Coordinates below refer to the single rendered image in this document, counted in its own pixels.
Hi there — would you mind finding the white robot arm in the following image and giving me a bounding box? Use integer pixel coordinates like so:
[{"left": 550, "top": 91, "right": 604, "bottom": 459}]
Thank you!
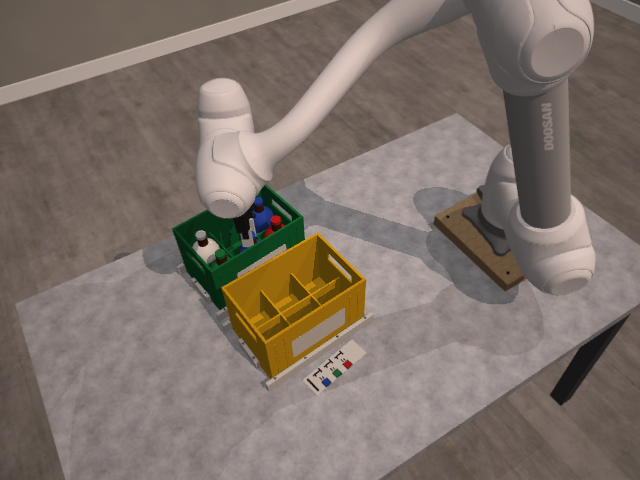
[{"left": 195, "top": 0, "right": 596, "bottom": 295}]

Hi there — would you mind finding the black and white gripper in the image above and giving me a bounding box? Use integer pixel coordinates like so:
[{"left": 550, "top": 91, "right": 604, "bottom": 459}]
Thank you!
[{"left": 232, "top": 204, "right": 256, "bottom": 247}]

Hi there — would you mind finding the green plastic crate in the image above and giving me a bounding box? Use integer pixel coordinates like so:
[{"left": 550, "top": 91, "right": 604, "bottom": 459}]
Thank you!
[{"left": 172, "top": 191, "right": 304, "bottom": 310}]

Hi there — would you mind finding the white paper pick list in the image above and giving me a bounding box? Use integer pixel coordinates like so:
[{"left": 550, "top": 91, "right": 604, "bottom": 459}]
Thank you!
[{"left": 302, "top": 339, "right": 366, "bottom": 396}]

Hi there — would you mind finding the yellow crate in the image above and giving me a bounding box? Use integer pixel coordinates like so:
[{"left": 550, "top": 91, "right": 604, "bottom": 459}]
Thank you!
[{"left": 221, "top": 241, "right": 364, "bottom": 379}]

